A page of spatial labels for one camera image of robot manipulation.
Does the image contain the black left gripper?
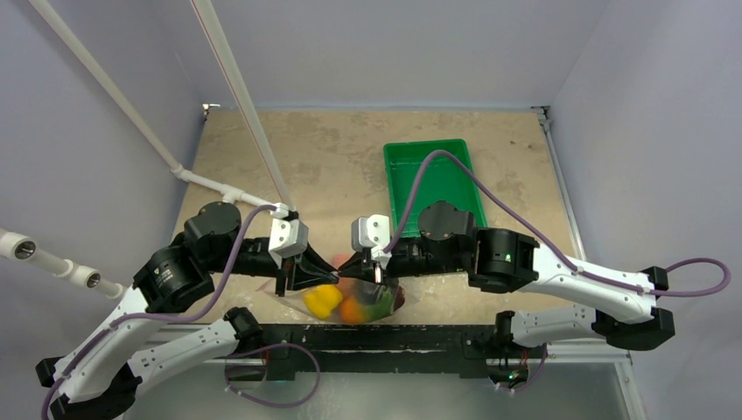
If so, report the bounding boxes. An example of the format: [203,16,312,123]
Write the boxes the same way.
[208,236,340,296]

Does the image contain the orange toy pumpkin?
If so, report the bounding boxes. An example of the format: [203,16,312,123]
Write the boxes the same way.
[331,254,352,269]

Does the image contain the yellow toy bell pepper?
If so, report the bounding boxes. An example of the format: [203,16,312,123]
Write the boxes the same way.
[302,284,343,320]

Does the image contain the clear pink zip top bag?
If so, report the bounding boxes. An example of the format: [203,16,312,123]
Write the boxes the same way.
[260,255,417,325]

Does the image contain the dark red toy apple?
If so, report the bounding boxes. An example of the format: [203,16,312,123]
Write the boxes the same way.
[391,286,406,312]

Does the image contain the orange green toy mango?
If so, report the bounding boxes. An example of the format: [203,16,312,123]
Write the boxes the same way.
[339,293,394,325]

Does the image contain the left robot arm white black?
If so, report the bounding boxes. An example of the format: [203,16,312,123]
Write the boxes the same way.
[36,202,338,419]

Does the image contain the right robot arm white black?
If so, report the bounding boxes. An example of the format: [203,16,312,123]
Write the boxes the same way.
[339,201,676,356]

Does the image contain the green plastic tray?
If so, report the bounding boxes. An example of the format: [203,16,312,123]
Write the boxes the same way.
[383,138,487,237]

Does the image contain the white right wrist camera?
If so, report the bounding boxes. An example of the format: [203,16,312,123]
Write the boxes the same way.
[351,214,392,270]

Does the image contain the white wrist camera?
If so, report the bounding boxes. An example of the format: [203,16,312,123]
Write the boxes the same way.
[351,214,392,270]
[268,210,309,266]

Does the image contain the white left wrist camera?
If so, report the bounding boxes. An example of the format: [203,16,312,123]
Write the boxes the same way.
[268,210,309,266]

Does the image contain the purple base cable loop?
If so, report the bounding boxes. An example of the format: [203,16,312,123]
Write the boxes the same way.
[223,341,322,410]

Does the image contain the white pvc pipe frame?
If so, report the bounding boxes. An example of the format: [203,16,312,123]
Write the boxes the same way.
[1,1,296,300]

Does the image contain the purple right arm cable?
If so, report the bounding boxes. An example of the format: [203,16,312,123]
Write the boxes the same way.
[382,149,732,299]

